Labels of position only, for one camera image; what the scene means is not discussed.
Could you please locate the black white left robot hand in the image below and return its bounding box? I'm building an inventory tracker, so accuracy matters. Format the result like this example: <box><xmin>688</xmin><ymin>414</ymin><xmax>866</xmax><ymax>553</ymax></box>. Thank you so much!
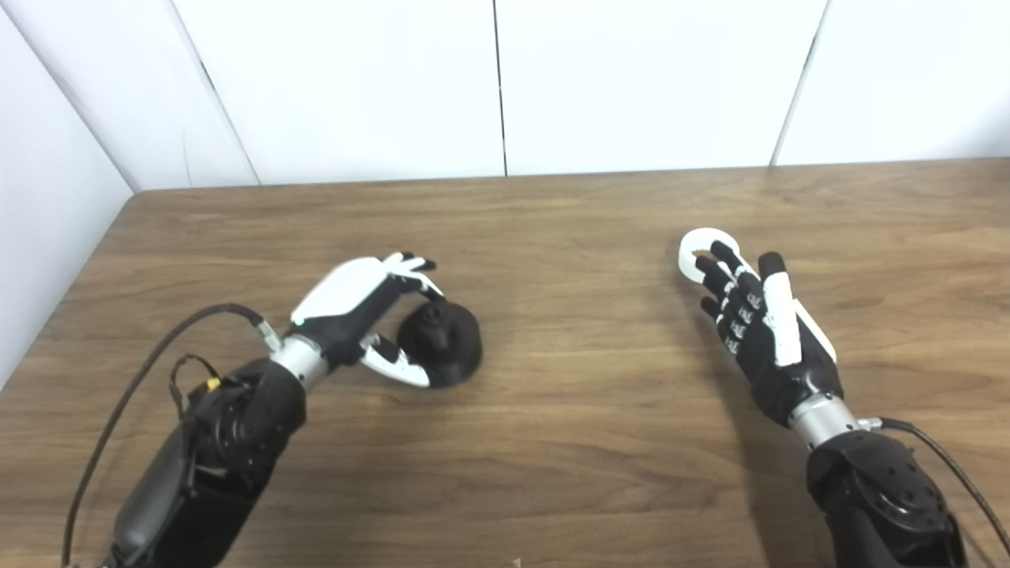
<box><xmin>290</xmin><ymin>251</ymin><xmax>444</xmax><ymax>389</ymax></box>

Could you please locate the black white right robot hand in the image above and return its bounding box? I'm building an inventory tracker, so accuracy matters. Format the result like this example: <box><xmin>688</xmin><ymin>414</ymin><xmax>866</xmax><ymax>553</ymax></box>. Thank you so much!
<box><xmin>694</xmin><ymin>241</ymin><xmax>844</xmax><ymax>428</ymax></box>

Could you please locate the round black plastic part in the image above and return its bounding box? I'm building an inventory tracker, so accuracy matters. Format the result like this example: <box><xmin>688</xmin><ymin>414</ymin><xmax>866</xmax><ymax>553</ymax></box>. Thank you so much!
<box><xmin>397</xmin><ymin>297</ymin><xmax>484</xmax><ymax>389</ymax></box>

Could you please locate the white toothed plastic ring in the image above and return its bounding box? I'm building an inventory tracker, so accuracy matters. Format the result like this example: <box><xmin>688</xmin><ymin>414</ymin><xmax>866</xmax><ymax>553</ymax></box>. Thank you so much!
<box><xmin>677</xmin><ymin>227</ymin><xmax>741</xmax><ymax>286</ymax></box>

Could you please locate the thin wire with yellow plug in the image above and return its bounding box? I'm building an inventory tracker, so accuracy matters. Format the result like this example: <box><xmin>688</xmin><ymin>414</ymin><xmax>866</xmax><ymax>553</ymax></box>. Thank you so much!
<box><xmin>170</xmin><ymin>353</ymin><xmax>226</xmax><ymax>419</ymax></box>

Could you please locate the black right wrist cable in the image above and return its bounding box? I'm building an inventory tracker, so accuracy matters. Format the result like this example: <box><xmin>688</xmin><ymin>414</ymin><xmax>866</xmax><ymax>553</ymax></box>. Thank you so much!
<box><xmin>858</xmin><ymin>417</ymin><xmax>1010</xmax><ymax>553</ymax></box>

